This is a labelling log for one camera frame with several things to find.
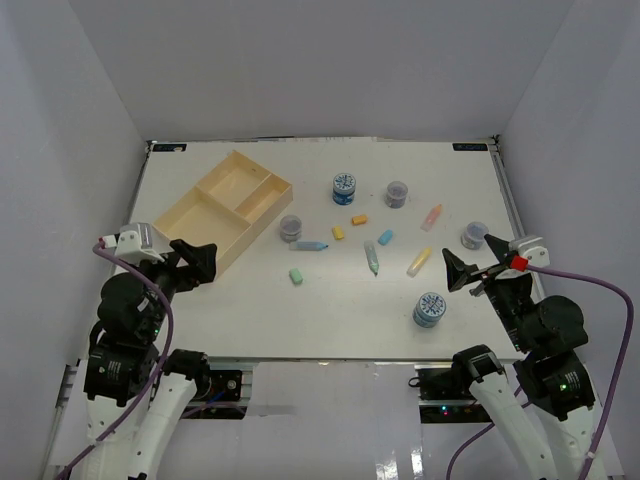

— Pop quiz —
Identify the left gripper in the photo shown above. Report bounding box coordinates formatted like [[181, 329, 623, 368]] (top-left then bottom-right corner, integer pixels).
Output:
[[126, 236, 217, 338]]

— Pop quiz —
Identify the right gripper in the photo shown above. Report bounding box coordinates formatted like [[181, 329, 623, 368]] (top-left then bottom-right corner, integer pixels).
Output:
[[441, 232, 534, 351]]

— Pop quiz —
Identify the clear paperclip jar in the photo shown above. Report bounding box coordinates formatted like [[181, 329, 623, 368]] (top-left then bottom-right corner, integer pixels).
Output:
[[384, 181, 408, 209], [460, 221, 489, 250], [279, 215, 302, 243]]

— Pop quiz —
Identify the yellow highlighter pen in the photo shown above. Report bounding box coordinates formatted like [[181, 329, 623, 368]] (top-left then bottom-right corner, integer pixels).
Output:
[[406, 247, 432, 278]]

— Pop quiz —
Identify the blue patterned jar front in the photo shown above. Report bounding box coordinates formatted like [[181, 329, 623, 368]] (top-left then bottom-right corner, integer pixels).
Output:
[[412, 292, 447, 328]]

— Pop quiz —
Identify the blue patterned jar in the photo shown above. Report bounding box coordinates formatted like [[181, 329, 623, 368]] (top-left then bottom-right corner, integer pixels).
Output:
[[332, 172, 356, 206], [412, 292, 447, 328]]

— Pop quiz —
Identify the blue patterned jar back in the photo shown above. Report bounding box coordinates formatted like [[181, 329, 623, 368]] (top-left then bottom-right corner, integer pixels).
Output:
[[332, 172, 356, 206]]

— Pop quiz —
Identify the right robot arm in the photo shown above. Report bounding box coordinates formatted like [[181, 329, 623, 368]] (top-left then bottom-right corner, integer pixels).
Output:
[[442, 235, 607, 479]]

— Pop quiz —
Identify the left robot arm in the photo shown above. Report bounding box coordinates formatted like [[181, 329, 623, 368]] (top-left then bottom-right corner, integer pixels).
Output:
[[82, 240, 217, 479]]

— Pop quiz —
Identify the beige three-compartment tray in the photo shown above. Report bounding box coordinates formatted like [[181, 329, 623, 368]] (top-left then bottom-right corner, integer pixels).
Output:
[[154, 151, 293, 276]]

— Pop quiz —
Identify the orange-pink highlighter pen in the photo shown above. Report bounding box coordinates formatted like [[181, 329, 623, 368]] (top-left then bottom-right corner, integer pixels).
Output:
[[421, 204, 442, 232]]

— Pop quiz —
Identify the blue highlighter pen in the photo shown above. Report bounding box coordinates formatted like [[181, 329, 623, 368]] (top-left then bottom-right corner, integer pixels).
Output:
[[289, 241, 329, 252]]

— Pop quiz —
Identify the green highlighter cap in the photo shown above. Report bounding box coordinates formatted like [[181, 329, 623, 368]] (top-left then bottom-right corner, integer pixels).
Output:
[[289, 268, 304, 285]]

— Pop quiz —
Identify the blue highlighter cap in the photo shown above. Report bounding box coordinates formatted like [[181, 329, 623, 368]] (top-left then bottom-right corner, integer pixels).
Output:
[[378, 229, 393, 245]]

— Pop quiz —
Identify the green highlighter pen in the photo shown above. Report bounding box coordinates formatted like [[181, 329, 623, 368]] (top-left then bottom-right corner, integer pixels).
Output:
[[363, 240, 379, 276]]

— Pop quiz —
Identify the yellow highlighter cap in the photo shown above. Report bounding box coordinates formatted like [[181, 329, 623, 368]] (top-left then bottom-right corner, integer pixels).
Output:
[[331, 226, 345, 241]]

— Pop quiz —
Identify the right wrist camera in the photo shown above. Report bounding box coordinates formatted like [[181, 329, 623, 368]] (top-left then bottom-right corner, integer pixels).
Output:
[[509, 235, 550, 272]]

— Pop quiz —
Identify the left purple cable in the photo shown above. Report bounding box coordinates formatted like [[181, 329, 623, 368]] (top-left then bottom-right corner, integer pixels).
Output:
[[52, 241, 175, 480]]

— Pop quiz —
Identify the purple cable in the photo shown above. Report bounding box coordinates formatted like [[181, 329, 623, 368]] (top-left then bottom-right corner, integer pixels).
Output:
[[52, 241, 175, 480], [446, 264, 635, 480]]

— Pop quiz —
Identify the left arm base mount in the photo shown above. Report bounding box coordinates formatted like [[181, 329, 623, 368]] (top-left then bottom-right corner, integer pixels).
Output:
[[188, 365, 253, 407]]

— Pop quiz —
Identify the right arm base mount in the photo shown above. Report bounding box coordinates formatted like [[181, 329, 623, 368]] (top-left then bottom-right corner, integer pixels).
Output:
[[408, 367, 490, 425]]

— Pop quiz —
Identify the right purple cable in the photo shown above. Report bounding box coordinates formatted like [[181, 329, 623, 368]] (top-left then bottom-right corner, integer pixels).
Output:
[[446, 264, 635, 480]]

